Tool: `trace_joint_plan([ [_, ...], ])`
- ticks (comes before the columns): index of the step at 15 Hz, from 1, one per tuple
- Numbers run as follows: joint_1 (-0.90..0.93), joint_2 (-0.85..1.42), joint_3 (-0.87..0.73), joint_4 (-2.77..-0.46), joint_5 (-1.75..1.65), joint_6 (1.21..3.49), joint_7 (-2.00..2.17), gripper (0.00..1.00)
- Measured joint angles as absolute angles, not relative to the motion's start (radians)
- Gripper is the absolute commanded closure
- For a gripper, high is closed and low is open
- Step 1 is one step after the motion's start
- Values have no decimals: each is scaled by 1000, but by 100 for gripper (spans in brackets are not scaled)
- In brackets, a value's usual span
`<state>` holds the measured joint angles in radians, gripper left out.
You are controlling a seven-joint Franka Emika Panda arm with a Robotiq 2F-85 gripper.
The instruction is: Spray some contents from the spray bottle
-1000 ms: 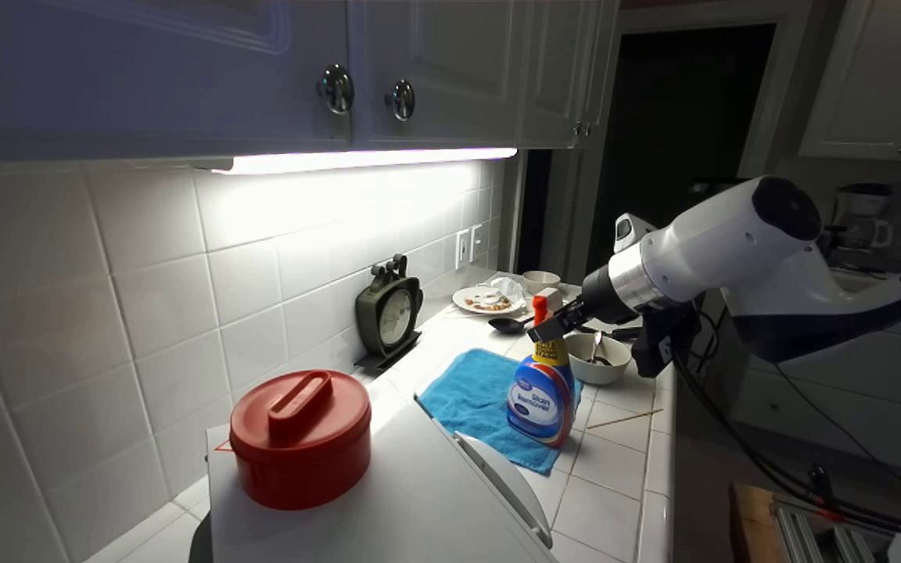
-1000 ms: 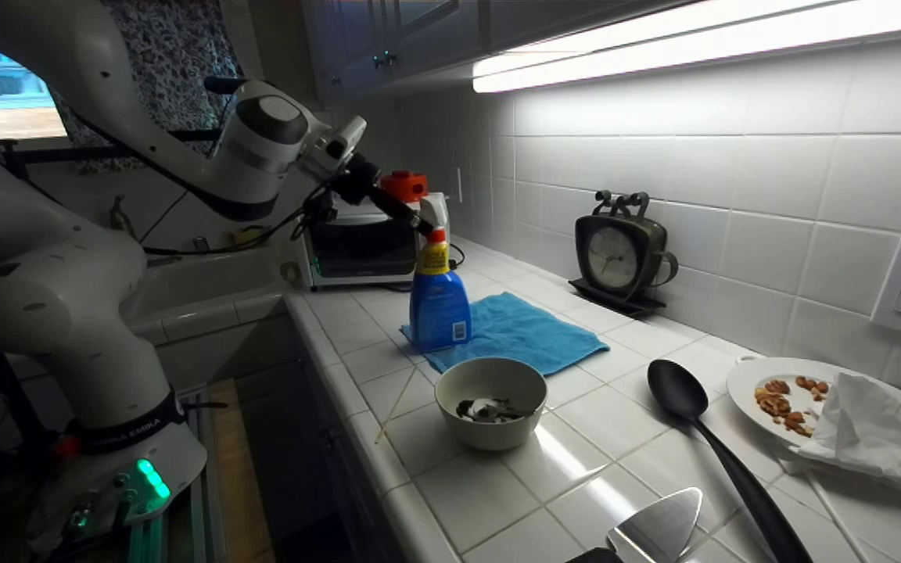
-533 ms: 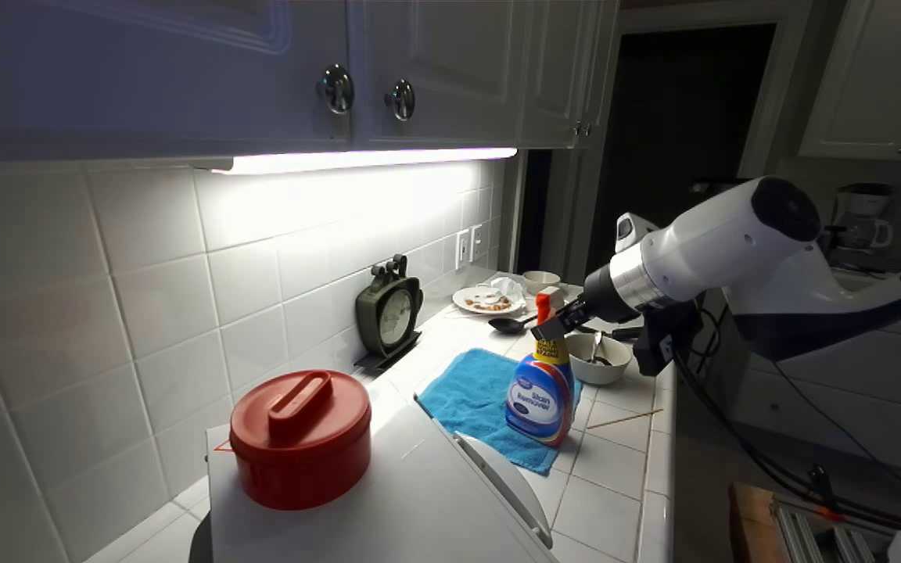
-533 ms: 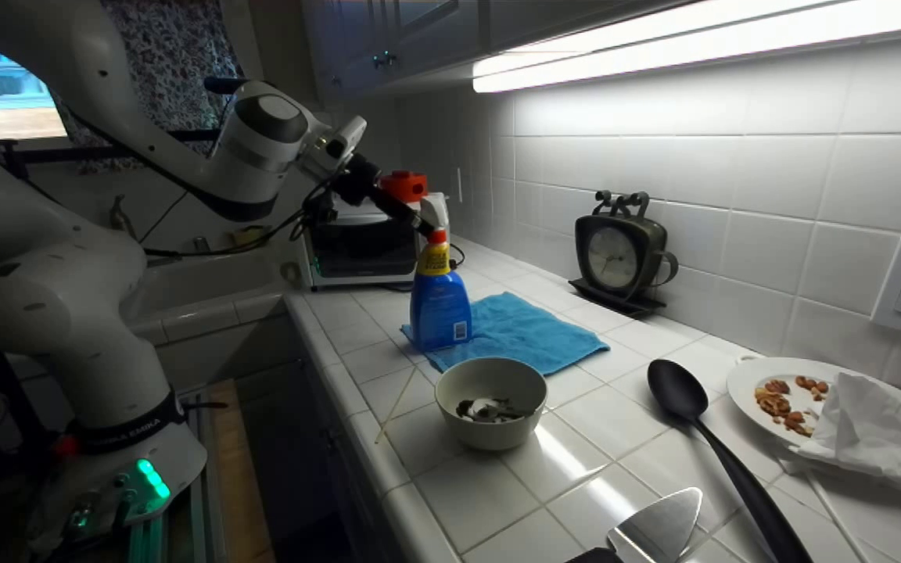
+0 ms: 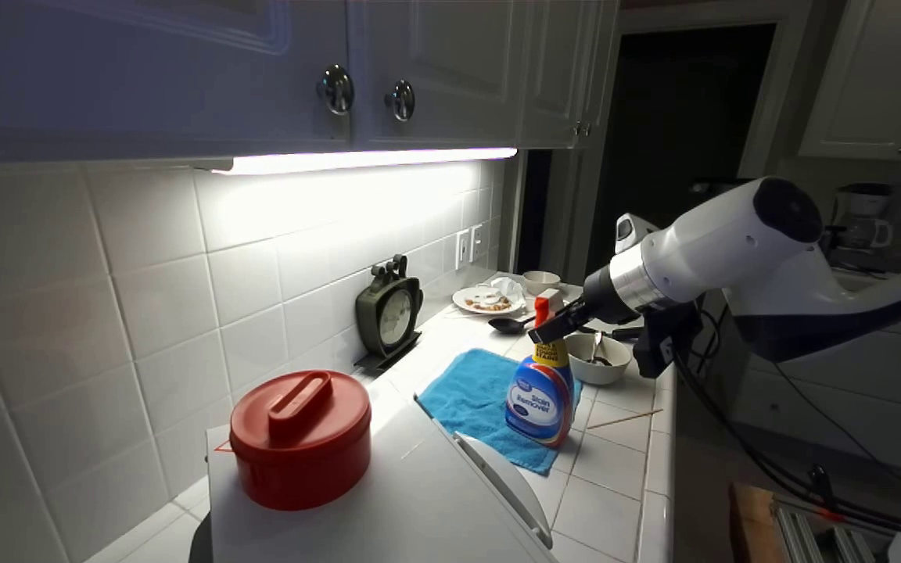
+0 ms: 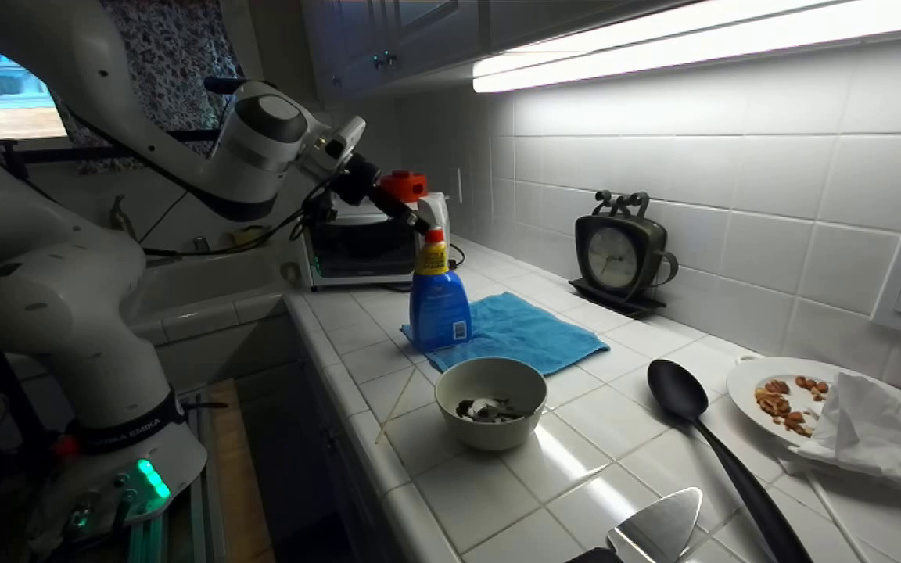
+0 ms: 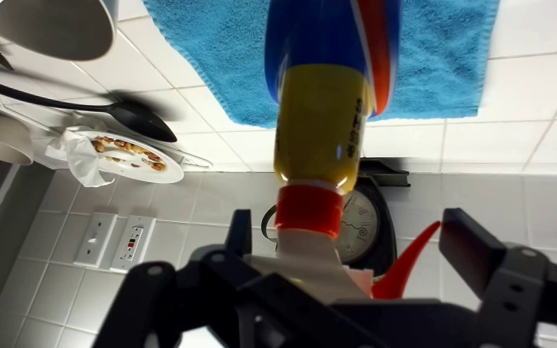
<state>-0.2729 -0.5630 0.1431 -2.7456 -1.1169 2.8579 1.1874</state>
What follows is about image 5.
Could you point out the crumpled white napkin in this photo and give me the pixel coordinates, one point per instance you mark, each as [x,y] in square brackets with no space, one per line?
[511,288]

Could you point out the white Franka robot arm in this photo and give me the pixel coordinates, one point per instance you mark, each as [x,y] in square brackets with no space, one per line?
[765,261]

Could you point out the white corner wall cabinet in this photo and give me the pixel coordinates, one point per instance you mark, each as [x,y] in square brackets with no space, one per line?
[878,73]

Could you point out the coffee maker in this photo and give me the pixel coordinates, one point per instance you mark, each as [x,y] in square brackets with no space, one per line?
[865,221]

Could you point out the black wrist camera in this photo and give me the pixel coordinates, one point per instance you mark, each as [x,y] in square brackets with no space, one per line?
[663,332]

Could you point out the under-cabinet light strip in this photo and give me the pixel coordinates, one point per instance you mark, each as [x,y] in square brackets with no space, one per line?
[367,160]

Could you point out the white cup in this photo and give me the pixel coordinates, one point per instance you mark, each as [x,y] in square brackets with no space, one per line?
[539,284]

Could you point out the white light switch plate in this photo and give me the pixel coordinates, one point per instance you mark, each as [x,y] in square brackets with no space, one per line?
[461,252]

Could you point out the dark retro table clock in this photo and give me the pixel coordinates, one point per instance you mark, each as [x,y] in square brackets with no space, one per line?
[389,315]

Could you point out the black plastic serving spoon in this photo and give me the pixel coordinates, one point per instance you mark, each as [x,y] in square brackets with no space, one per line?
[509,323]

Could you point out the round metal cabinet knob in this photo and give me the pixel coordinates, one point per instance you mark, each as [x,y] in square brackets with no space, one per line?
[335,88]
[401,101]

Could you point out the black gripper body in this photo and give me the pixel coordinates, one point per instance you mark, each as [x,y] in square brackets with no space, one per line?
[592,300]

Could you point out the blue yellow spray bottle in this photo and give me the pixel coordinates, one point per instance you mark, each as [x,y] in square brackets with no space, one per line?
[539,397]

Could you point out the white upper cabinet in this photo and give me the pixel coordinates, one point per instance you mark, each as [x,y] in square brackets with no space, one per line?
[158,63]

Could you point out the red lidded container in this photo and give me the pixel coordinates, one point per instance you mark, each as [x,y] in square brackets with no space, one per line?
[299,439]

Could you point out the white plate with food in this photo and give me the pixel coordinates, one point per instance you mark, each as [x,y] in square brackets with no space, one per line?
[483,300]

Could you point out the blue terry cloth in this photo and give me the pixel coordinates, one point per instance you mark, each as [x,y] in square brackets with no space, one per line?
[471,402]

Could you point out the white ceramic bowl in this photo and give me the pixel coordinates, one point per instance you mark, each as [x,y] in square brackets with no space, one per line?
[601,368]

